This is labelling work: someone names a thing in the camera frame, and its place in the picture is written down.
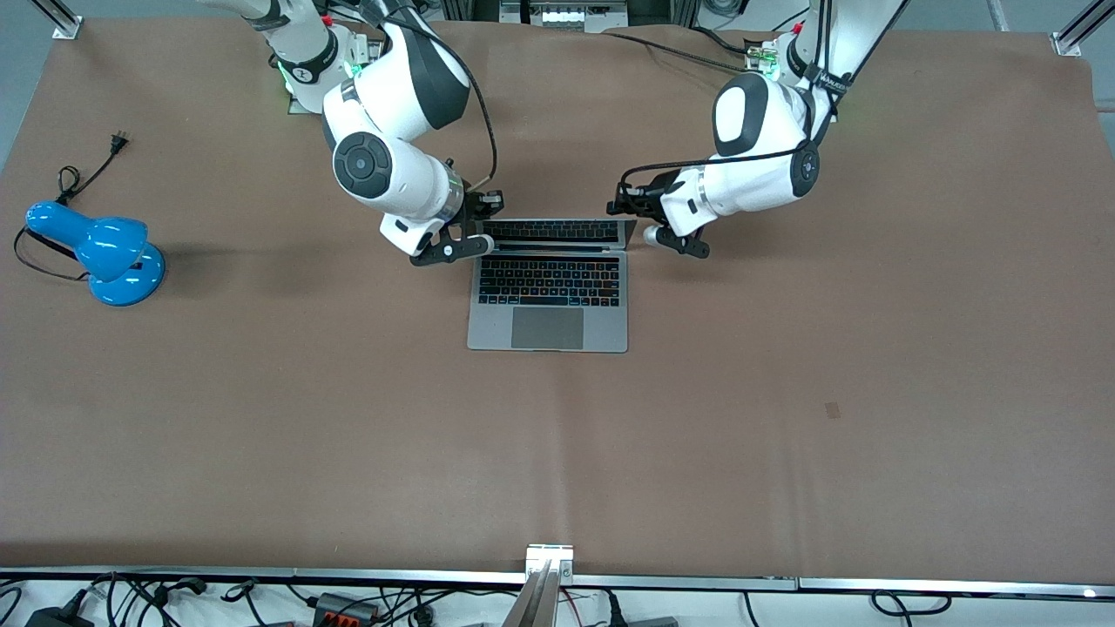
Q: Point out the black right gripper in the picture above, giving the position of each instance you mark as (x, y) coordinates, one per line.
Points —
(476, 205)

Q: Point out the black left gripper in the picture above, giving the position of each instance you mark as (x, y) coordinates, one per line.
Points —
(645, 201)

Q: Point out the grey aluminium laptop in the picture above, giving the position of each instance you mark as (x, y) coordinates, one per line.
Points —
(549, 331)

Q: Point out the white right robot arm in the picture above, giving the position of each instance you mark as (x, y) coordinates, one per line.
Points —
(392, 174)

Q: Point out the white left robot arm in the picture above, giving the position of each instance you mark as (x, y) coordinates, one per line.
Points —
(758, 183)

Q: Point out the silver electronics box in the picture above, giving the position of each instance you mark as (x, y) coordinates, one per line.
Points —
(562, 16)

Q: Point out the brown table cover mat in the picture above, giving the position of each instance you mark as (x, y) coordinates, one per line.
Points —
(261, 435)

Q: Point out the blue desk lamp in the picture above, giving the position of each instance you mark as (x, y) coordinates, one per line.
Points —
(122, 261)

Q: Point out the orange black connector box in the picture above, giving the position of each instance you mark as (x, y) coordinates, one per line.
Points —
(344, 607)

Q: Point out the aluminium corner profile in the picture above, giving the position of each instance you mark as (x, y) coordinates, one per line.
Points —
(61, 22)
(1076, 35)

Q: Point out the black power adapter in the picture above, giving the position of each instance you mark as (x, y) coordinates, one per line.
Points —
(52, 618)

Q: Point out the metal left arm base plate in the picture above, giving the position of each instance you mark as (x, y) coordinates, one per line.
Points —
(754, 61)

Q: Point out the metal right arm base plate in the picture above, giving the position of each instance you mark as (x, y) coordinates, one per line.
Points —
(300, 106)

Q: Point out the aluminium camera mount profile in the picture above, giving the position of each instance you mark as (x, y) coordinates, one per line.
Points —
(549, 557)

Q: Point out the aluminium table edge rail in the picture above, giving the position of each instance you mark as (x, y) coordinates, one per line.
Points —
(261, 575)

